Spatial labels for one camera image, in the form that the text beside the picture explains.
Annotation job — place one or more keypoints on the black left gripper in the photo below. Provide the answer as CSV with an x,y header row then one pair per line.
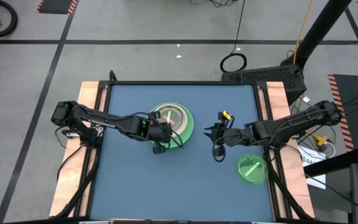
x,y
155,143

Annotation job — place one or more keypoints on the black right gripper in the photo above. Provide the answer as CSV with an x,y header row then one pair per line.
x,y
247,137

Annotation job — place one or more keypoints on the large green plastic plate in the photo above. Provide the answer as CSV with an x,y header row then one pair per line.
x,y
187,130

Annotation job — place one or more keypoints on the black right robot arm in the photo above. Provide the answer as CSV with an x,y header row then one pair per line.
x,y
291,124

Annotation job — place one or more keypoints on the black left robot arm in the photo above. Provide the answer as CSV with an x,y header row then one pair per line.
x,y
104,119

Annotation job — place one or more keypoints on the wooden table side board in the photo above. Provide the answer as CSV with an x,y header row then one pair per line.
x,y
277,93
89,91

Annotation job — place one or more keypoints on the small white tag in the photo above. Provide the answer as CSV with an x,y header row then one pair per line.
x,y
306,99

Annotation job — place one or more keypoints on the yellow power plug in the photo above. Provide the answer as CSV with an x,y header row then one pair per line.
x,y
321,140

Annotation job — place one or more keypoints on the white paper sheet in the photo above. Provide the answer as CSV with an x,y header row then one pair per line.
x,y
317,182

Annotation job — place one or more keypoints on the black desk bar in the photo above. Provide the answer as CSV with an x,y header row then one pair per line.
x,y
331,161

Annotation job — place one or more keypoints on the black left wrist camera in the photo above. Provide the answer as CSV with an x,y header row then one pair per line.
x,y
165,132

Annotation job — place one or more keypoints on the black table frame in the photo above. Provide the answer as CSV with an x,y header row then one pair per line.
x,y
179,83

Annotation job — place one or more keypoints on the black camera stand pole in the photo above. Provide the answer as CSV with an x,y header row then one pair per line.
x,y
322,28

